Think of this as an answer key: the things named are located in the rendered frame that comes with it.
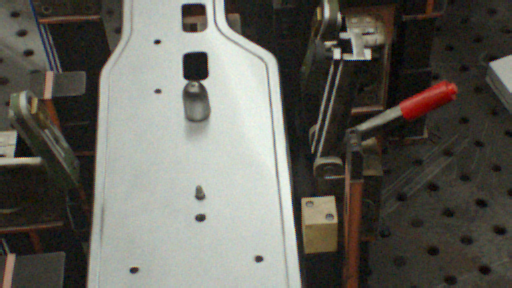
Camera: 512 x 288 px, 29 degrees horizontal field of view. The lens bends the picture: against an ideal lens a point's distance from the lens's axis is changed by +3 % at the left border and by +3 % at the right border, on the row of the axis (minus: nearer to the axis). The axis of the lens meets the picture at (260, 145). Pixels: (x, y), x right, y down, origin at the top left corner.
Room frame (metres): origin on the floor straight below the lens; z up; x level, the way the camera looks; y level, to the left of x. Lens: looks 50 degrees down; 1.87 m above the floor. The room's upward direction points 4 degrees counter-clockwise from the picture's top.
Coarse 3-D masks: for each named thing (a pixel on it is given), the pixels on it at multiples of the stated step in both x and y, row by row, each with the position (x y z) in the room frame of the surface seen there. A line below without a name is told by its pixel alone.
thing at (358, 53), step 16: (352, 32) 0.67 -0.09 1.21; (320, 48) 0.65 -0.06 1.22; (336, 48) 0.66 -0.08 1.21; (352, 48) 0.65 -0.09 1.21; (368, 48) 0.66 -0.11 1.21; (320, 64) 0.64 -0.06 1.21; (336, 64) 0.65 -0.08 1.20; (352, 64) 0.64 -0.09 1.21; (368, 64) 0.65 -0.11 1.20; (336, 80) 0.64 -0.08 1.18; (352, 80) 0.64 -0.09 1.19; (336, 96) 0.64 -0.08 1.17; (352, 96) 0.64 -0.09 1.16; (320, 112) 0.67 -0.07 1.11; (336, 112) 0.64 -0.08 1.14; (320, 128) 0.67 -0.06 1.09; (336, 128) 0.64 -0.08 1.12; (320, 144) 0.64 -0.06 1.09; (336, 144) 0.64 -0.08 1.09
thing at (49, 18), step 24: (48, 0) 1.03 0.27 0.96; (72, 0) 1.03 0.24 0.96; (96, 0) 1.03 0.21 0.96; (48, 24) 1.03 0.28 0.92; (72, 24) 1.04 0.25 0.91; (96, 24) 1.04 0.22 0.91; (72, 48) 1.04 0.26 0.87; (96, 48) 1.04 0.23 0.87; (96, 72) 1.04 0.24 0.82; (96, 96) 1.03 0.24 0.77
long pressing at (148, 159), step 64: (128, 0) 0.98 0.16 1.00; (192, 0) 0.97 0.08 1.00; (128, 64) 0.87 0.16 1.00; (256, 64) 0.85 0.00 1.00; (128, 128) 0.76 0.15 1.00; (192, 128) 0.75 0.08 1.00; (256, 128) 0.75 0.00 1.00; (128, 192) 0.67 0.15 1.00; (192, 192) 0.66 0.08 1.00; (256, 192) 0.65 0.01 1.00; (128, 256) 0.58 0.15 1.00; (192, 256) 0.57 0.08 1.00
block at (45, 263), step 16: (0, 256) 0.61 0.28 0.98; (16, 256) 0.61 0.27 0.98; (32, 256) 0.60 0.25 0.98; (48, 256) 0.60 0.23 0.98; (64, 256) 0.60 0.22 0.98; (0, 272) 0.59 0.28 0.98; (16, 272) 0.59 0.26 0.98; (32, 272) 0.58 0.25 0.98; (48, 272) 0.58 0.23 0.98; (64, 272) 0.58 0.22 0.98
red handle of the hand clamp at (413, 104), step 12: (444, 84) 0.66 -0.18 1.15; (420, 96) 0.66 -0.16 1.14; (432, 96) 0.65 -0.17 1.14; (444, 96) 0.65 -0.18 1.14; (396, 108) 0.66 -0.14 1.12; (408, 108) 0.65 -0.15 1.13; (420, 108) 0.65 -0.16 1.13; (432, 108) 0.65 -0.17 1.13; (372, 120) 0.66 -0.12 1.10; (384, 120) 0.65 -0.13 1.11; (396, 120) 0.65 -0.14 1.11; (408, 120) 0.65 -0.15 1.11; (360, 132) 0.65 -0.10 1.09; (372, 132) 0.65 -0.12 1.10
